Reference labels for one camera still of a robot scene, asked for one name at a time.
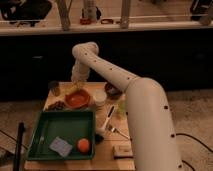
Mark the yellow banana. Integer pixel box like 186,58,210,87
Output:
66,85,80,94

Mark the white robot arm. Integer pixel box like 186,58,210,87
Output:
72,42,184,171

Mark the red bowl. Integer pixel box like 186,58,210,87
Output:
64,89,90,109

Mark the white small bowl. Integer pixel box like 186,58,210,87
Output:
93,90,107,106

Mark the dark bowl with greens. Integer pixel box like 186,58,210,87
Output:
104,83,122,99

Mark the brown grapes bunch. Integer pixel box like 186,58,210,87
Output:
46,101,65,111

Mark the green plastic tray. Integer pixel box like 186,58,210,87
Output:
27,110,95,161

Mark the green cup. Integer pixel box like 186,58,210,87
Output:
118,100,126,118

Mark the metal fork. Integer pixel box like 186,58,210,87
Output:
106,124,130,140

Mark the orange fruit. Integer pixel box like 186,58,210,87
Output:
77,138,90,153

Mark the blue sponge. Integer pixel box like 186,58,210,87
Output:
49,137,73,157

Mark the wooden table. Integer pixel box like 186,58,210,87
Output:
23,81,138,171

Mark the brown rectangular block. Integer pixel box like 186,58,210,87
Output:
113,145,133,159

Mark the black stand pole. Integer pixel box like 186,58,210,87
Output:
13,122,25,171

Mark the black floor cable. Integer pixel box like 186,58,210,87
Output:
175,132,213,171

